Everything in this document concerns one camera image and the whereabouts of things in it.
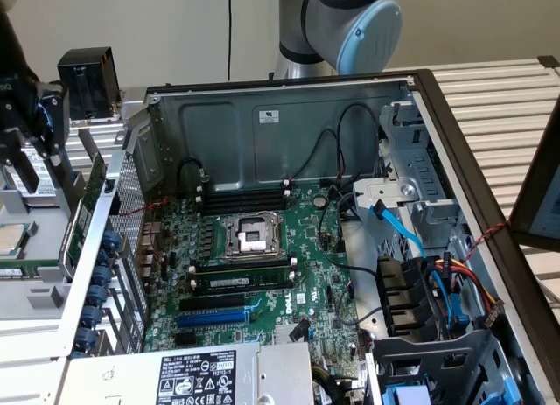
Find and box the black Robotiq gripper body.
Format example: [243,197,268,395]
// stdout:
[0,0,41,137]

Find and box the green graphics card black shroud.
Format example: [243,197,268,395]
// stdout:
[58,150,109,283]

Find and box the silver hard disk drive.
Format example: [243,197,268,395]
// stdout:
[0,146,59,206]

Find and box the black CPU cooler block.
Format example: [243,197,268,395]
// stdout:
[57,46,122,122]

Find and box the silver CPU chip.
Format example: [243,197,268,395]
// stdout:
[0,223,36,260]

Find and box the green RAM stick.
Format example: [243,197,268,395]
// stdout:
[0,259,60,279]

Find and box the blue slot retention clip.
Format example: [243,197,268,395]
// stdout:
[86,284,109,308]
[92,264,113,288]
[80,304,102,330]
[73,326,95,352]
[103,229,122,253]

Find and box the grey parts rack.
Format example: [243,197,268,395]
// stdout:
[0,150,106,323]

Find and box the metal rear port block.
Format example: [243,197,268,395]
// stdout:
[137,220,163,288]

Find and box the open grey PC case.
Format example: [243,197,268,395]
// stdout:
[54,67,560,405]

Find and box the empty black RAM slot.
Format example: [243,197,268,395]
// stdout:
[199,193,291,216]
[196,182,292,203]
[188,258,298,276]

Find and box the metal CPU socket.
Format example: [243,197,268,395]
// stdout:
[218,210,288,264]

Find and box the long black expansion slot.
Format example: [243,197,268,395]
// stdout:
[178,293,246,312]

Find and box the silver power supply unit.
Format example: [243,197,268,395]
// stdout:
[56,341,316,405]

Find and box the green Dell motherboard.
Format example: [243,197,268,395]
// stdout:
[135,184,368,380]

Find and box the silver chipset heatsink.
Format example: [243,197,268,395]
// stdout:
[274,322,310,345]

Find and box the grey metal drive cage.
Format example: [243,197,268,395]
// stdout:
[378,101,473,257]

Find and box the black fan shroud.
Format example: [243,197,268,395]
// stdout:
[375,255,438,339]

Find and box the blue drive carrier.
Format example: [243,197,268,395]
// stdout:
[381,383,434,405]

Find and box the dark grey plastic disk bay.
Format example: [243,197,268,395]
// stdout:
[371,330,543,405]

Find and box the dark framed monitor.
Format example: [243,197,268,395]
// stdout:
[509,89,560,251]

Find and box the looped black wire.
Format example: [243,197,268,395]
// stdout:
[177,157,207,203]

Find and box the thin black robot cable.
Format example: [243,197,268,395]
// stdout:
[227,0,234,80]

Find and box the silver metal bracket with screw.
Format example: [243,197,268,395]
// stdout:
[352,177,417,205]

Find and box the thick black fan wire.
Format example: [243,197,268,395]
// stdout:
[325,254,380,277]

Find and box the blue SATA wire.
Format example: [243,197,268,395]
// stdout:
[369,199,472,334]

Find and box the yellow red power wire bundle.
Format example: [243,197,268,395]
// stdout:
[430,255,504,332]

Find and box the red black twisted wire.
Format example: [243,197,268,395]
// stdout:
[463,220,511,262]

